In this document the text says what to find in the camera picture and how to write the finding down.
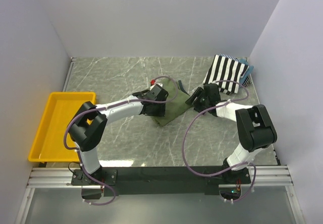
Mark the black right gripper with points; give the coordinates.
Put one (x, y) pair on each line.
(197, 93)

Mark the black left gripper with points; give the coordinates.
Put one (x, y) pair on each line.
(160, 112)

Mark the olive green tank top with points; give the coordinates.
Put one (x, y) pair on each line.
(176, 107)

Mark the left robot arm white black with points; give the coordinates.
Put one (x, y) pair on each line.
(87, 127)

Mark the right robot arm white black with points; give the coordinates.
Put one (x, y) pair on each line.
(255, 128)

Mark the black white striped folded top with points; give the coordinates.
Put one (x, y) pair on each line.
(226, 73)

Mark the blue striped folded garment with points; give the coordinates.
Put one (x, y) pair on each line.
(247, 81)

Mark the black base crossbar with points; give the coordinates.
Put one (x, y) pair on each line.
(168, 180)

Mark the yellow plastic tray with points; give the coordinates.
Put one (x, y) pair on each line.
(59, 110)

